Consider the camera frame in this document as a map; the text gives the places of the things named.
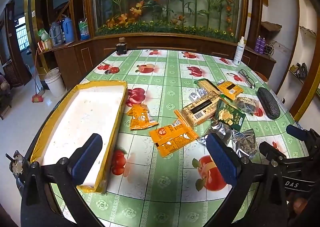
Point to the green white bag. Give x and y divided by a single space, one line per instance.
43 35

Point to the yellow green cracker packet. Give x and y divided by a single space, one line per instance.
206 86
200 110

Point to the green blue plastic bag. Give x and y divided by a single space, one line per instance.
83 29

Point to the dark glass bottle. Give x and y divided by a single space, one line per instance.
121 47

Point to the white spray bottle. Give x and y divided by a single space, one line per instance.
239 52

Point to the blue thermos jug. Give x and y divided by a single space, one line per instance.
68 29

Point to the wicker basket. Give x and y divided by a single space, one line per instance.
12 73

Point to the person's right hand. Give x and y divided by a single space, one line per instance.
299 204

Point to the green fruit print tablecloth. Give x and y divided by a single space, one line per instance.
162 92

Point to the purple bottle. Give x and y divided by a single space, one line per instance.
260 45

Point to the eyeglasses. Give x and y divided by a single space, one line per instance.
246 78

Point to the dark green cracker packet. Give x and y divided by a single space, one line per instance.
230 114

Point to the small white checkered pack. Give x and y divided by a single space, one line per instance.
203 91
193 97

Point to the grey thermos jug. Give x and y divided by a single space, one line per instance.
55 33

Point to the brown wooden cabinet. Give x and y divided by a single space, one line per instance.
75 59

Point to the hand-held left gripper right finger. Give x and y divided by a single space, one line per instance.
221 160

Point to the white foam box yellow tape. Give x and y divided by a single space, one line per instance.
82 127

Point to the orange carton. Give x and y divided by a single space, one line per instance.
46 45

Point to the orange black snack packet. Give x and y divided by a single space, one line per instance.
230 89

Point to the white plastic bucket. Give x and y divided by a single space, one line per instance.
55 82

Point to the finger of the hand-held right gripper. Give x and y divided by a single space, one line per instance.
270 149
296 132

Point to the red round tin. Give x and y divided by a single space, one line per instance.
113 69

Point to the glass flower display case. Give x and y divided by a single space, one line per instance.
165 2

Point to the black glasses case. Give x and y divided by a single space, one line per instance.
268 103

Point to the broom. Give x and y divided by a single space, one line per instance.
37 92

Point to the clear seed packet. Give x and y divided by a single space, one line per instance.
246 143

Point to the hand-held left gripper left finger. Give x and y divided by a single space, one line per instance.
87 159

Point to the clear dark snack packet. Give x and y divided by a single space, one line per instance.
247 104

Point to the small orange snack packet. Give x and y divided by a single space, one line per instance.
141 117

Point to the silver foil snack packet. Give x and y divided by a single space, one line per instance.
221 130

